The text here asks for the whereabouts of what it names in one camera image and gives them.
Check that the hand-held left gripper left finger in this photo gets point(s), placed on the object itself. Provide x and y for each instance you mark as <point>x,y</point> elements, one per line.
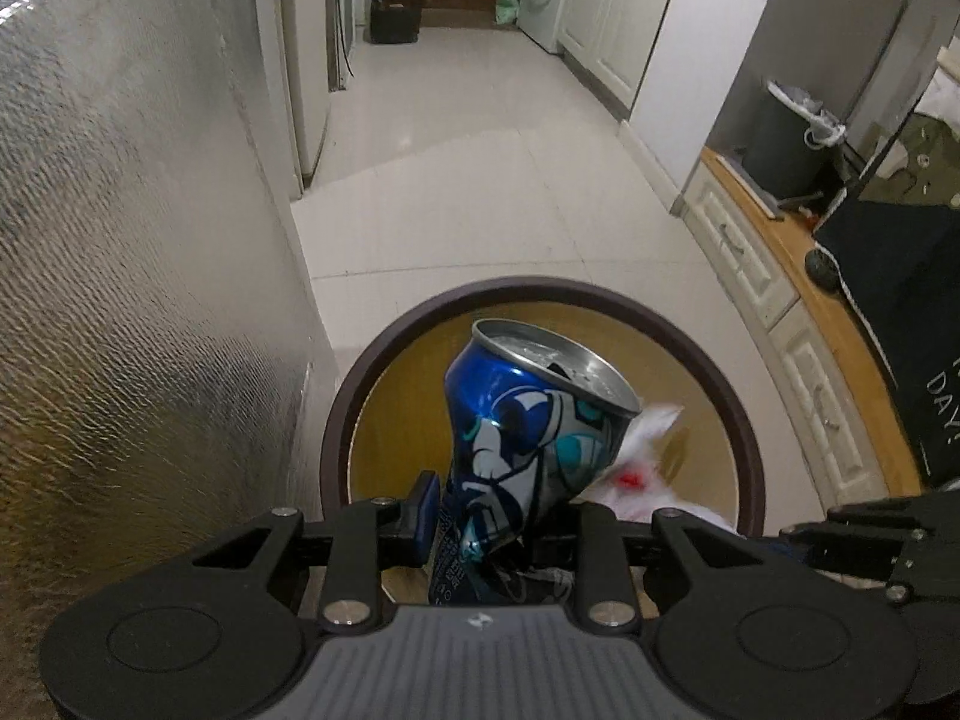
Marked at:
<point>424,514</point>

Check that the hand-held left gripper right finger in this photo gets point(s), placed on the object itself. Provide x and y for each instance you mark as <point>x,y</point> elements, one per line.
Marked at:
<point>600,540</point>

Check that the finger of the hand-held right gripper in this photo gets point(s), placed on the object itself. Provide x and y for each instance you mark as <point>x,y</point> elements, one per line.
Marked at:
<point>892,540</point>

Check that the white plastic bag red print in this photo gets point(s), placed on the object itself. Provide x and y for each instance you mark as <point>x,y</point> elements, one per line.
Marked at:
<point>660,457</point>

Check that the crushed blue drink can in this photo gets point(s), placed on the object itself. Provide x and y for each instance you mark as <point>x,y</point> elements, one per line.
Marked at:
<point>517,435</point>

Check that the yellow waste bin brown rim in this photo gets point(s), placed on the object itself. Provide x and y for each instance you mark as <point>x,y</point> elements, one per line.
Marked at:
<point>390,390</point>

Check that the dark printed cloth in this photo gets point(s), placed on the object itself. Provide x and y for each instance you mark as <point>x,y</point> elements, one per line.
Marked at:
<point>900,300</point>

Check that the small black bowl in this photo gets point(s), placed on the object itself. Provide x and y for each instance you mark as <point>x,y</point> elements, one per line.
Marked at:
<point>822,271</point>

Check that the white low cabinet wooden top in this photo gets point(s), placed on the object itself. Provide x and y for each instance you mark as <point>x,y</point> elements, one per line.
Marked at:
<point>750,255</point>

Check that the silver foil covered table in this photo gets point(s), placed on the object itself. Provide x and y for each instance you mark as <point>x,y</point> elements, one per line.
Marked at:
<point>150,277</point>

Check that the wooden strip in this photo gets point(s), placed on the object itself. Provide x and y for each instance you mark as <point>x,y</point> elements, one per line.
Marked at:
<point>750,191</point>

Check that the grey bin with white liner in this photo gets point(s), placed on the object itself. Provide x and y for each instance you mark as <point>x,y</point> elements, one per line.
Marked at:
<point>784,150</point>

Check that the white refrigerator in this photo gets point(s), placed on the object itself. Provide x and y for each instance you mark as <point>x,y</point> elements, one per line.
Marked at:
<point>300,52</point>

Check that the black floor box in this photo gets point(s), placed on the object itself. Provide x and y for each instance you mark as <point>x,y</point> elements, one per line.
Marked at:
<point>395,22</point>

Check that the white kitchen cabinets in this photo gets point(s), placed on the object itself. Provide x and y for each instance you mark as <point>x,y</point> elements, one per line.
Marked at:
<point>622,22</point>

